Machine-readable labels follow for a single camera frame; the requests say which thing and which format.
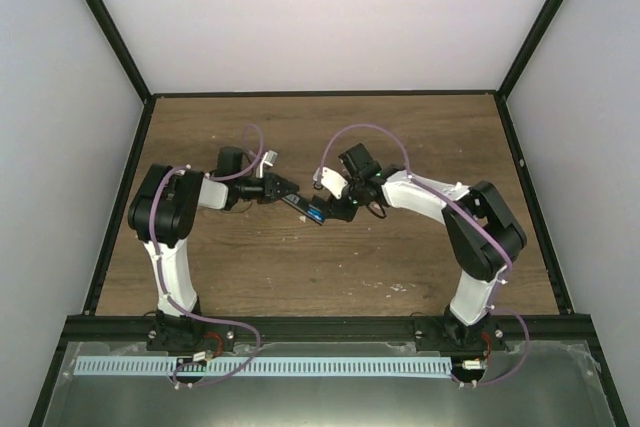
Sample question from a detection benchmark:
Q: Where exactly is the black remote control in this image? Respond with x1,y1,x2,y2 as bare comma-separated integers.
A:
288,193,325,225

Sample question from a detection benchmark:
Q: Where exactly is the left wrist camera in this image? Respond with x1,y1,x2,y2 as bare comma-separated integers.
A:
254,150,278,178

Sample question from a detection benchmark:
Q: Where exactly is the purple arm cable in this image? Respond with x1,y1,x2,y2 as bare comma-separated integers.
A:
152,124,264,391
314,122,532,388

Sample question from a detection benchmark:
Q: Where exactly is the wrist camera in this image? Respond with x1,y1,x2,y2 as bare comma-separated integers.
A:
254,150,278,178
312,166,349,200

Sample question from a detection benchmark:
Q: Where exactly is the black enclosure frame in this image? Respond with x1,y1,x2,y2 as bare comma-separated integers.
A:
27,0,629,427

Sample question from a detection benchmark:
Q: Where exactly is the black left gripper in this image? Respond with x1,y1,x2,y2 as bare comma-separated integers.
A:
234,173,298,204

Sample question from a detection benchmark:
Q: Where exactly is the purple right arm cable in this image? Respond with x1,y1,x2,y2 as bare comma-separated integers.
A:
314,122,532,388

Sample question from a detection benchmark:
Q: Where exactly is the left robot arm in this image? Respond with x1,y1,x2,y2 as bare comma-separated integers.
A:
127,146,299,351

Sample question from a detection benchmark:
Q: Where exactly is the blue battery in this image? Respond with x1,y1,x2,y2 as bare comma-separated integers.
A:
308,206,325,223

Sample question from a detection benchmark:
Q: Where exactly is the metal front plate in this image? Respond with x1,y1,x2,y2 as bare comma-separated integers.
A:
43,341,614,426

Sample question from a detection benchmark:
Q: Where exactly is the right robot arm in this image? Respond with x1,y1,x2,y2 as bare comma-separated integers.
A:
310,143,527,350

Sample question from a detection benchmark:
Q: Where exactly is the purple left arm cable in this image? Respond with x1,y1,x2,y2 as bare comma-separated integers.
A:
152,124,264,391

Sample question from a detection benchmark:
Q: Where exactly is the light blue slotted cable duct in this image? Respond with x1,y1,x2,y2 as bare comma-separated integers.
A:
73,356,452,378

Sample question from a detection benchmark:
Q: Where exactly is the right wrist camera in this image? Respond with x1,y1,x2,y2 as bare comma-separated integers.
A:
312,166,349,200

